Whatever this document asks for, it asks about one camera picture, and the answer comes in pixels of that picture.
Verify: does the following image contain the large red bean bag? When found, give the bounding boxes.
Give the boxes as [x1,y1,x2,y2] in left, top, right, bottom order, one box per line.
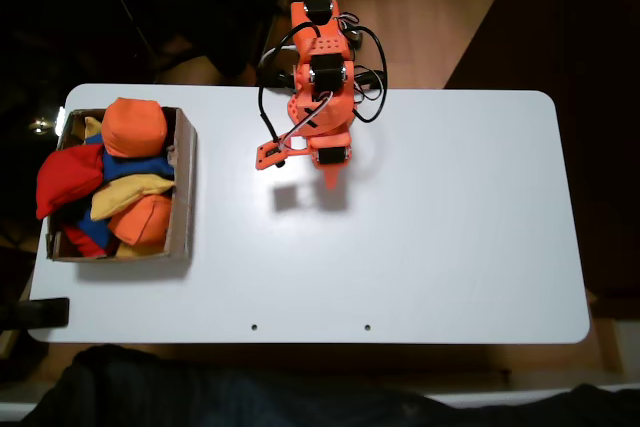
[35,142,106,221]

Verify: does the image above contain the brown cardboard box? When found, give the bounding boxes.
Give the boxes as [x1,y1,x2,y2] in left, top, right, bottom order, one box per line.
[45,106,199,264]

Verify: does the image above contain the blue bean bag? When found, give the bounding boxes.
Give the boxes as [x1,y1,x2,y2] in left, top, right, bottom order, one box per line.
[84,134,176,184]
[62,204,114,251]

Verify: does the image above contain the large orange bean bag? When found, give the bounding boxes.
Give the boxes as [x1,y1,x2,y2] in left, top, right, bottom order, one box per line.
[101,96,170,159]

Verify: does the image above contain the large yellow bean bag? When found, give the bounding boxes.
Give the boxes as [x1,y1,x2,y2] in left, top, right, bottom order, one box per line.
[89,174,176,222]

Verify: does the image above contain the small red bean bag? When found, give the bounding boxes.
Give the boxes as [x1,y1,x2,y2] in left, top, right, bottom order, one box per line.
[59,223,116,259]

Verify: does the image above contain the person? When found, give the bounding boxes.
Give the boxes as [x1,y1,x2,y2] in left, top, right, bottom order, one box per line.
[19,344,640,427]

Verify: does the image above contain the black table clamp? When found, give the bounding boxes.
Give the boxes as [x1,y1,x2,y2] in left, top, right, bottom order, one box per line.
[0,297,70,331]

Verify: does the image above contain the wooden table leg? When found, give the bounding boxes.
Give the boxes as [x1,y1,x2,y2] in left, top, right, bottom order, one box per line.
[587,291,626,378]

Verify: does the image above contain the orange camera mount with camera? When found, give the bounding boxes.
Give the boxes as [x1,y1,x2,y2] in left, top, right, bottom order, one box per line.
[254,135,310,172]

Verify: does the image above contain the black camera cable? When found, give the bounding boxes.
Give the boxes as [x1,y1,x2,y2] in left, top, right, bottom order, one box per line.
[257,21,321,148]

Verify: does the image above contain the white cable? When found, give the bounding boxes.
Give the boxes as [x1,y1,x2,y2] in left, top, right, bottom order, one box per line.
[258,44,297,69]

